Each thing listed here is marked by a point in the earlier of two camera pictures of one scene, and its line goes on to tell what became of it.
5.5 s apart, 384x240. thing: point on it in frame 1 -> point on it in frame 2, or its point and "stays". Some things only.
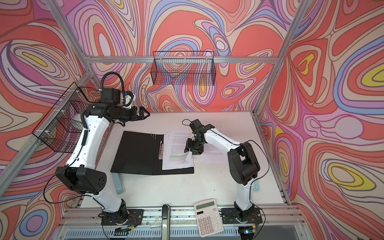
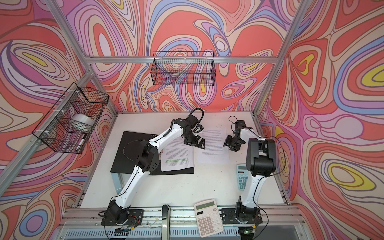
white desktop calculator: x=208 y=219 stays
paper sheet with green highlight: x=174 y=157 stays
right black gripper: x=189 y=145 -> x=228 y=141
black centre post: x=166 y=222 stays
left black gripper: x=135 y=116 -> x=196 y=143
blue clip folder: x=138 y=153 stays
